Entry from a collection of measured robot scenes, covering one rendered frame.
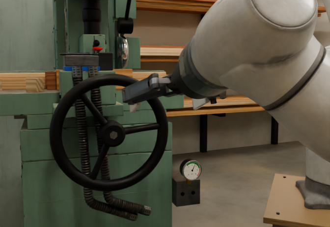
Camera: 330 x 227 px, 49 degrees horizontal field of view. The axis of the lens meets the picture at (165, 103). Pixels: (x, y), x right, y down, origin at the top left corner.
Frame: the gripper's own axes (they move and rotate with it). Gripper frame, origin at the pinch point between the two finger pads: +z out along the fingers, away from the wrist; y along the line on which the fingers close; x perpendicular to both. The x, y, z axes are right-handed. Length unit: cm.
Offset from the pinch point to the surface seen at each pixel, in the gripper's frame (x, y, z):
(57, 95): -11.3, 20.1, 32.5
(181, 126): -47, -115, 295
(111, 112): -4.1, 6.6, 25.1
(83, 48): -28.0, 11.4, 38.7
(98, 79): -9.6, 11.2, 13.2
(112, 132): 2.6, 8.3, 16.4
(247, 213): 39, -100, 154
